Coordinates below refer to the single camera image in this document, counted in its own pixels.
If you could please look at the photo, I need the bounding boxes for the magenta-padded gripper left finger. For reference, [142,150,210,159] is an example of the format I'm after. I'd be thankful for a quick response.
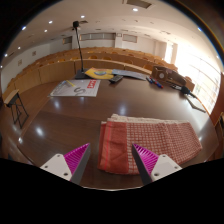
[39,142,92,186]

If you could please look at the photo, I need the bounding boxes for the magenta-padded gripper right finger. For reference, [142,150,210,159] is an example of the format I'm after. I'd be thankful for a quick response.
[131,143,183,187]

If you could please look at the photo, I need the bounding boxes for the red checked towel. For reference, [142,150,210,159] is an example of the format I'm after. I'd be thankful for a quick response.
[97,113,203,176]

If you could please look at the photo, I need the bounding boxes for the wooden shelf unit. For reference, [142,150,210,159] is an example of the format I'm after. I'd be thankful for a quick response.
[214,111,224,159]

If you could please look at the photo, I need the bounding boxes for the white flat notebook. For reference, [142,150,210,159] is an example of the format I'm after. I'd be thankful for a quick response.
[186,94,208,114]

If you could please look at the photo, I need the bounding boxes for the white printed poster sheet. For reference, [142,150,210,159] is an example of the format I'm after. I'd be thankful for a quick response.
[49,79,102,98]

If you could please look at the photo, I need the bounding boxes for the black handheld microphone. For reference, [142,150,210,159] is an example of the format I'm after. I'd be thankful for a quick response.
[171,83,198,98]

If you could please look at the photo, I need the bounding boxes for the red marker pen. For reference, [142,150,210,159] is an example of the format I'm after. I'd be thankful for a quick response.
[151,78,164,90]

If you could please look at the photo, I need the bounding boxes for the brown wooden door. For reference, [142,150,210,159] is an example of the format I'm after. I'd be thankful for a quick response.
[209,71,224,126]

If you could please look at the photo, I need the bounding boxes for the wooden box with round dial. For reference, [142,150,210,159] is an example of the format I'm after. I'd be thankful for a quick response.
[151,65,188,87]

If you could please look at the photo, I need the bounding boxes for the blue-grey folder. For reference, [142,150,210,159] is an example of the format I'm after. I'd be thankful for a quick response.
[111,68,153,81]

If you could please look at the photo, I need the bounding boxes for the wooden lecture hall seat rows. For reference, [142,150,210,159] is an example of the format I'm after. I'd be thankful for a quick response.
[1,46,196,101]

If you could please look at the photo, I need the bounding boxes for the black remote control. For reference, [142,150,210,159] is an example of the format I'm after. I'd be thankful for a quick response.
[108,74,124,84]

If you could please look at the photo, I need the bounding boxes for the yellow folder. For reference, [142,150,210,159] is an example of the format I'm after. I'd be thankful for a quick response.
[83,67,115,81]

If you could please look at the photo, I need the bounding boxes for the large bright window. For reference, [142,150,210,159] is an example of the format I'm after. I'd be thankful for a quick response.
[174,43,221,114]

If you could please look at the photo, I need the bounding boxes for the black gooseneck table microphone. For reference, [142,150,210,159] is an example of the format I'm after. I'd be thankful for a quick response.
[72,20,90,81]

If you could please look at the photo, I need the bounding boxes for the round ceiling lights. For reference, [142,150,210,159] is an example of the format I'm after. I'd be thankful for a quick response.
[3,6,141,58]

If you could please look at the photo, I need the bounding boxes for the ceiling air vent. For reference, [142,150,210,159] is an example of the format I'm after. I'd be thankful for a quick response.
[125,0,153,9]

